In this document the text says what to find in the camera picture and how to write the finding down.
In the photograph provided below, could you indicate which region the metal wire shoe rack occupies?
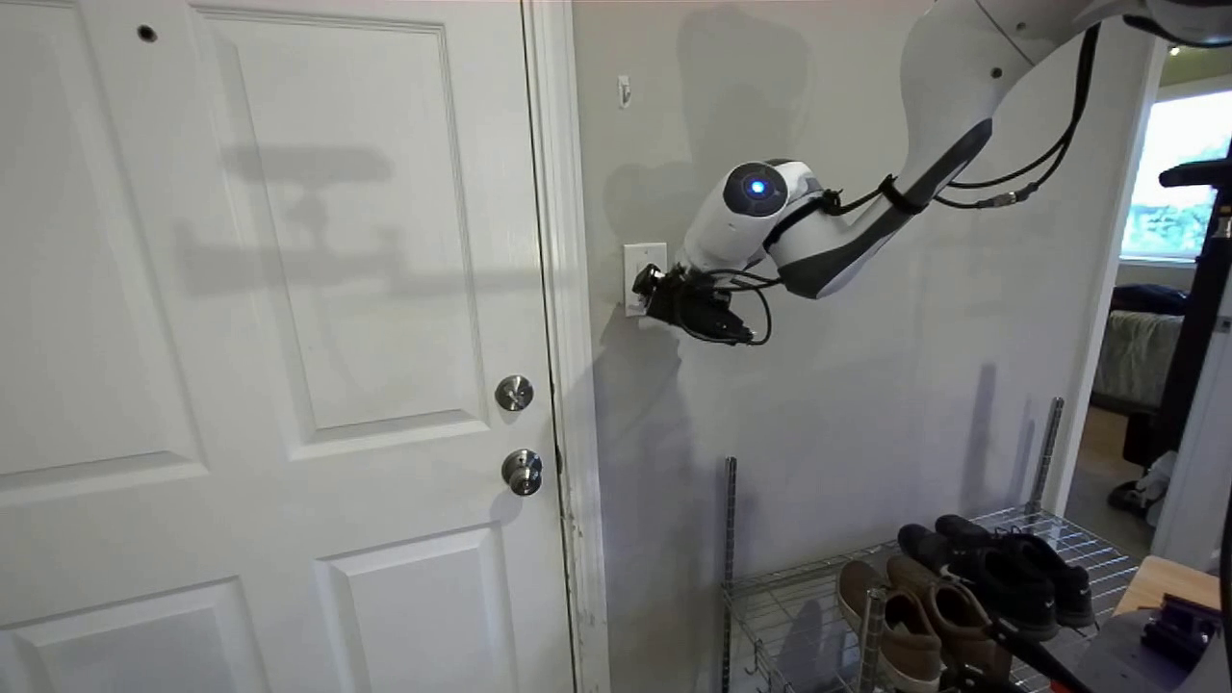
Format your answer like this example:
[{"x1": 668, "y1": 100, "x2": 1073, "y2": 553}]
[{"x1": 712, "y1": 395, "x2": 1138, "y2": 693}]

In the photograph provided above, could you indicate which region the black orange bar clamp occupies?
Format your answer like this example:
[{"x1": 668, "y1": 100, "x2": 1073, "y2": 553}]
[{"x1": 979, "y1": 614, "x2": 1098, "y2": 693}]

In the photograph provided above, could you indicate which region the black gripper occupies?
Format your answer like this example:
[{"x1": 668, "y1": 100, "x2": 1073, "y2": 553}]
[{"x1": 631, "y1": 261, "x2": 754, "y2": 345}]

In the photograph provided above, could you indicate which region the black camera stand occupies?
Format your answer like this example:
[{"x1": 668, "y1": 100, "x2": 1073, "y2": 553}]
[{"x1": 1123, "y1": 140, "x2": 1232, "y2": 470}]

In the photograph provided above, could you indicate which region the purple and black device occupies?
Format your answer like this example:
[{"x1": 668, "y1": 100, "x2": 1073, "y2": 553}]
[{"x1": 1138, "y1": 594, "x2": 1224, "y2": 673}]

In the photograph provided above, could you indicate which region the brown shoe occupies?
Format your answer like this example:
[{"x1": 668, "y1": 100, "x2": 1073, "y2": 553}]
[
  {"x1": 837, "y1": 553, "x2": 948, "y2": 693},
  {"x1": 883, "y1": 549, "x2": 1016, "y2": 680}
]

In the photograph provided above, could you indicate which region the silver deadbolt lock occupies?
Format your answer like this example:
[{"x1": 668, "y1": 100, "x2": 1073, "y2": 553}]
[{"x1": 494, "y1": 370, "x2": 539, "y2": 416}]

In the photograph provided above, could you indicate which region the bed with dark bedding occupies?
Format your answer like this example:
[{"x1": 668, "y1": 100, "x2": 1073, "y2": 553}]
[{"x1": 1095, "y1": 283, "x2": 1193, "y2": 416}]

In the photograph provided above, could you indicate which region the white wall light switch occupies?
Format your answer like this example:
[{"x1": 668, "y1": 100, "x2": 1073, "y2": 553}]
[{"x1": 621, "y1": 239, "x2": 672, "y2": 321}]

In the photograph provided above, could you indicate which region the white panelled entry door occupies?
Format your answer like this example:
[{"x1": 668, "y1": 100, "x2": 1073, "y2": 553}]
[{"x1": 0, "y1": 0, "x2": 579, "y2": 693}]

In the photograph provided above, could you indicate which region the light wooden table board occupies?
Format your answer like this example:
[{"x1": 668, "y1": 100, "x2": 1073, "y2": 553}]
[{"x1": 1112, "y1": 549, "x2": 1224, "y2": 619}]

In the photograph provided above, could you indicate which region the silver round door knob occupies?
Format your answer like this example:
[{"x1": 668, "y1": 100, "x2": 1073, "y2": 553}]
[{"x1": 496, "y1": 447, "x2": 547, "y2": 502}]

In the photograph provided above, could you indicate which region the black shoe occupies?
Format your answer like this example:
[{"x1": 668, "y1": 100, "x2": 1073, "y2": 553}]
[
  {"x1": 897, "y1": 521, "x2": 1061, "y2": 637},
  {"x1": 934, "y1": 512, "x2": 1098, "y2": 632}
]

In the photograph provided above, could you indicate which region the bright window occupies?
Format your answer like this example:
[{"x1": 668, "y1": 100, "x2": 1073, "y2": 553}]
[{"x1": 1119, "y1": 87, "x2": 1232, "y2": 267}]

